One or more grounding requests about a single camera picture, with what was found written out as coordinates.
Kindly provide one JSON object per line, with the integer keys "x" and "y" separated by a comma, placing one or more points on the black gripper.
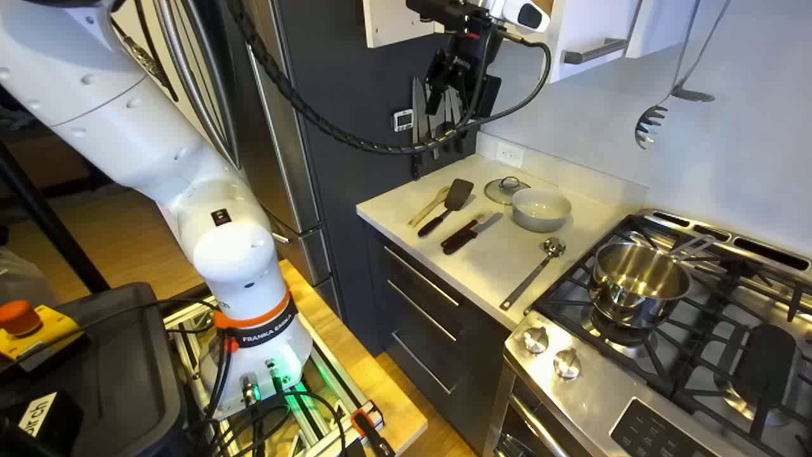
{"x": 475, "y": 50}

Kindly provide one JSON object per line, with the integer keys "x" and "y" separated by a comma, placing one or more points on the stainless gas stove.
{"x": 675, "y": 389}

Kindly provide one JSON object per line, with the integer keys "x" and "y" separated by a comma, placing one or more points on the silver stove knob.
{"x": 567, "y": 364}
{"x": 533, "y": 341}

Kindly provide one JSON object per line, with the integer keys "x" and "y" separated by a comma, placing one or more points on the black stand leg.
{"x": 52, "y": 219}

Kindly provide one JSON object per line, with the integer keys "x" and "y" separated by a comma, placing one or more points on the black control box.
{"x": 118, "y": 372}

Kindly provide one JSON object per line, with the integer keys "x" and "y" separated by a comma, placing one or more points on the hanging whisk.
{"x": 651, "y": 127}

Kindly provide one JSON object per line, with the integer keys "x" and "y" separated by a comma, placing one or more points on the wooden base board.
{"x": 370, "y": 372}

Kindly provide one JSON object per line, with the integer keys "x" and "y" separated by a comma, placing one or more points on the black spatula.
{"x": 457, "y": 195}

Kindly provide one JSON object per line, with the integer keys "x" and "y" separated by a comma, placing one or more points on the stainless steel pot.
{"x": 637, "y": 281}

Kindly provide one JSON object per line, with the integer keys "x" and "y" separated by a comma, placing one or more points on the dark drawer cabinet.
{"x": 433, "y": 320}

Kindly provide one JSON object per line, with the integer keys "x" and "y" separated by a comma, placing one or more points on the grey ceramic bowl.
{"x": 542, "y": 209}

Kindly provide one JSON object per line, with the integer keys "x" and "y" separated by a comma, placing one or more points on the white digital timer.
{"x": 403, "y": 119}

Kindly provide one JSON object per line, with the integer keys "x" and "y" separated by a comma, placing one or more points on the aluminium mounting frame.
{"x": 317, "y": 406}

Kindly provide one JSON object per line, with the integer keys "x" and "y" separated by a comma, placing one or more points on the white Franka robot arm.
{"x": 212, "y": 236}

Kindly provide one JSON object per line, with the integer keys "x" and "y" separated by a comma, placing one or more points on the red black clamp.
{"x": 370, "y": 426}

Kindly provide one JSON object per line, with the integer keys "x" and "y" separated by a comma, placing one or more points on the stainless steel refrigerator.
{"x": 287, "y": 167}

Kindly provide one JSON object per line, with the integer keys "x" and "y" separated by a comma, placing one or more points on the white cabinet door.
{"x": 397, "y": 21}
{"x": 661, "y": 26}
{"x": 593, "y": 26}

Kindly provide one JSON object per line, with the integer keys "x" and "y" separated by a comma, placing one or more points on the red emergency stop button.
{"x": 18, "y": 320}

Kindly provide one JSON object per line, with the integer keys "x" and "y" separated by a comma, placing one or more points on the hanging dark utensil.
{"x": 693, "y": 95}

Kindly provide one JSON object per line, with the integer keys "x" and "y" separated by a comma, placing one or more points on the long narrow kitchen knife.
{"x": 420, "y": 104}

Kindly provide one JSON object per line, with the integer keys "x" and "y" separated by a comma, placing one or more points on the wooden slotted spatula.
{"x": 426, "y": 209}

